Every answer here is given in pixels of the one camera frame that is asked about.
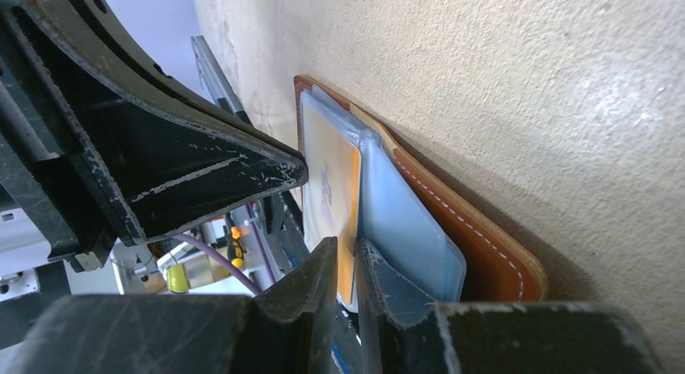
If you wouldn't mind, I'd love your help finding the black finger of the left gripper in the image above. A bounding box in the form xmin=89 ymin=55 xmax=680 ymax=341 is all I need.
xmin=1 ymin=0 xmax=308 ymax=259

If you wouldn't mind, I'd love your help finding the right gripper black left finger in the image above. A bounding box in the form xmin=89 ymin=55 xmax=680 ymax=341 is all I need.
xmin=15 ymin=237 xmax=338 ymax=373

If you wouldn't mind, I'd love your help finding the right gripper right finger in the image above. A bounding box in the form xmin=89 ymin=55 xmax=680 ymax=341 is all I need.
xmin=356 ymin=239 xmax=664 ymax=373

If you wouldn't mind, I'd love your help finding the orange credit card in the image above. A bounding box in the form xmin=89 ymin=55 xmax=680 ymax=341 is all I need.
xmin=299 ymin=89 xmax=361 ymax=313

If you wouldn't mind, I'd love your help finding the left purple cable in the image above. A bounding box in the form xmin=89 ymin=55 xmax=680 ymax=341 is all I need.
xmin=174 ymin=203 xmax=279 ymax=296

